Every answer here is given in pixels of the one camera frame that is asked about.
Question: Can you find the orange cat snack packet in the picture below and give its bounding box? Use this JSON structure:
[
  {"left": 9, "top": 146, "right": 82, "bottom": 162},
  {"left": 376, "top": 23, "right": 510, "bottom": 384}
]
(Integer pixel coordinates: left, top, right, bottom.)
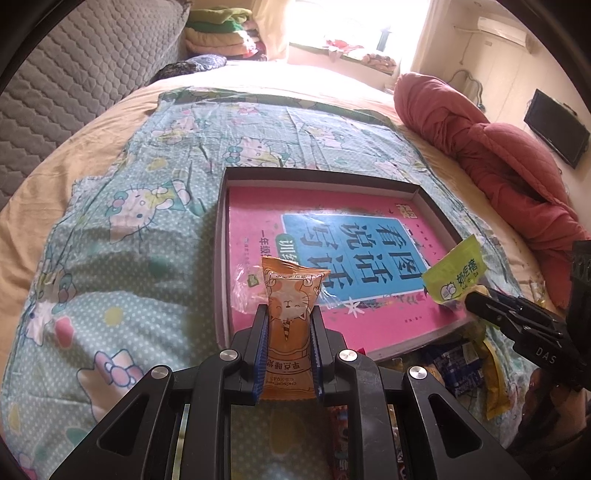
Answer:
[{"left": 262, "top": 257, "right": 329, "bottom": 401}]

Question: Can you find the yellow snack packet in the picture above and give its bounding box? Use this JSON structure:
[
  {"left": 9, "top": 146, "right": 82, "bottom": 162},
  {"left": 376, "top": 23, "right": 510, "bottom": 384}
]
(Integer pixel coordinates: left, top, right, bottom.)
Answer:
[{"left": 476, "top": 339, "right": 512, "bottom": 420}]

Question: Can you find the small candy on bedsheet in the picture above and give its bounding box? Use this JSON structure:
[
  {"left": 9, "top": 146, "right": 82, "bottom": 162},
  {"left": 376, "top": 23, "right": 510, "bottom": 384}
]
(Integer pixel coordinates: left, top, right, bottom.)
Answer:
[{"left": 529, "top": 280, "right": 548, "bottom": 306}]

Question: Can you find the stack of folded clothes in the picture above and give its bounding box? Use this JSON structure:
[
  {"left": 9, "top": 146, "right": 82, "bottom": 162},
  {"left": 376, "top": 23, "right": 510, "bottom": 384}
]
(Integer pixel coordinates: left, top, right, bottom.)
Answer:
[{"left": 184, "top": 6, "right": 267, "bottom": 61}]

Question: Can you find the blue cookie packet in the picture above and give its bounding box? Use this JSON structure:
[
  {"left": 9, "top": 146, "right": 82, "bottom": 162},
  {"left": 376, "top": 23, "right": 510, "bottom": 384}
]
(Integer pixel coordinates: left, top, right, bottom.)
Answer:
[{"left": 426, "top": 340, "right": 484, "bottom": 397}]

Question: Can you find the clear red candy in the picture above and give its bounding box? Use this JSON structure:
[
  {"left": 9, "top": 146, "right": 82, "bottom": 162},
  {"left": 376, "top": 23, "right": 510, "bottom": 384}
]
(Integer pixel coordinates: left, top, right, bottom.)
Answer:
[{"left": 230, "top": 257, "right": 341, "bottom": 320}]

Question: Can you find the green snack packet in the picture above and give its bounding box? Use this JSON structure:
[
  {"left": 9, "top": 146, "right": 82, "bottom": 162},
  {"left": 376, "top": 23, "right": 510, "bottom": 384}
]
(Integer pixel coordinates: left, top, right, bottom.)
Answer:
[{"left": 422, "top": 235, "right": 487, "bottom": 304}]

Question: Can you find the red cartoon snack packet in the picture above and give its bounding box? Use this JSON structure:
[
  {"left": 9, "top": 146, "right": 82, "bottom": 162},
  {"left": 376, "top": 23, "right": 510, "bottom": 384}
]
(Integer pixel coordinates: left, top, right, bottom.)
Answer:
[{"left": 329, "top": 406, "right": 349, "bottom": 480}]

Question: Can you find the cream curtain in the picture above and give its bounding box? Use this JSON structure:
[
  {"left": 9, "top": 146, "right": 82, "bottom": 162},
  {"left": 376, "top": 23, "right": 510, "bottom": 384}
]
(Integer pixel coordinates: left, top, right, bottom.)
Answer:
[{"left": 252, "top": 0, "right": 290, "bottom": 60}]

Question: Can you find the Hello Kitty teal blanket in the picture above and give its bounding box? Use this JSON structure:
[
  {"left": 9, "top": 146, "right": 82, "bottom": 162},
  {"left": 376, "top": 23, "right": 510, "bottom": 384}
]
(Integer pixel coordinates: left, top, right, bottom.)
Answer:
[{"left": 1, "top": 88, "right": 519, "bottom": 479}]

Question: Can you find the dark shallow cardboard tray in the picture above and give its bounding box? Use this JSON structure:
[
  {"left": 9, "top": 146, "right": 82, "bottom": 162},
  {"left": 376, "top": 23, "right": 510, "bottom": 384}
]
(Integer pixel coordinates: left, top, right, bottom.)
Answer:
[{"left": 212, "top": 166, "right": 482, "bottom": 362}]

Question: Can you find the white air conditioner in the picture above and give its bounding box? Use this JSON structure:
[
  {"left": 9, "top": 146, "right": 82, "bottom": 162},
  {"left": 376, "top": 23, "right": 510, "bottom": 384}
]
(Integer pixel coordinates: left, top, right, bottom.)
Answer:
[{"left": 477, "top": 17, "right": 529, "bottom": 49}]

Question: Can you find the dark patterned pillow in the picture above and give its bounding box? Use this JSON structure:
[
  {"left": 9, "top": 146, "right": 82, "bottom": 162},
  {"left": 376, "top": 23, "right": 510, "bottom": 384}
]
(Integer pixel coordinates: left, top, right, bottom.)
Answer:
[{"left": 149, "top": 54, "right": 228, "bottom": 84}]

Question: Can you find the grey quilted headboard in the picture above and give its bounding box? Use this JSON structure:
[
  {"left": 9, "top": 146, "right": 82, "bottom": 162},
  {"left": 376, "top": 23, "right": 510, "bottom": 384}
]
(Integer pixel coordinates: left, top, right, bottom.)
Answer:
[{"left": 1, "top": 1, "right": 190, "bottom": 204}]

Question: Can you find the person's right hand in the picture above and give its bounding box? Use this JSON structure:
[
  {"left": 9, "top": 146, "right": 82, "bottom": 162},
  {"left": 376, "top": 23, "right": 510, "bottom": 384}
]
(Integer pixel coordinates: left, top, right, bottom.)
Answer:
[{"left": 519, "top": 369, "right": 590, "bottom": 457}]

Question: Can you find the black flat television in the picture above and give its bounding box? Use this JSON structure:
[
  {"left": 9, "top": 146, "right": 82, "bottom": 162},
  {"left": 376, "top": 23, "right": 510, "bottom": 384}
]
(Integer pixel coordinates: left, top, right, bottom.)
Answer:
[{"left": 524, "top": 89, "right": 590, "bottom": 168}]

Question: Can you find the red quilted comforter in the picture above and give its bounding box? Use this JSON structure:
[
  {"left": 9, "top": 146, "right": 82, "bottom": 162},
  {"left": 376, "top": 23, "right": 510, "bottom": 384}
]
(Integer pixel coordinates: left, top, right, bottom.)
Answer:
[{"left": 394, "top": 72, "right": 590, "bottom": 309}]

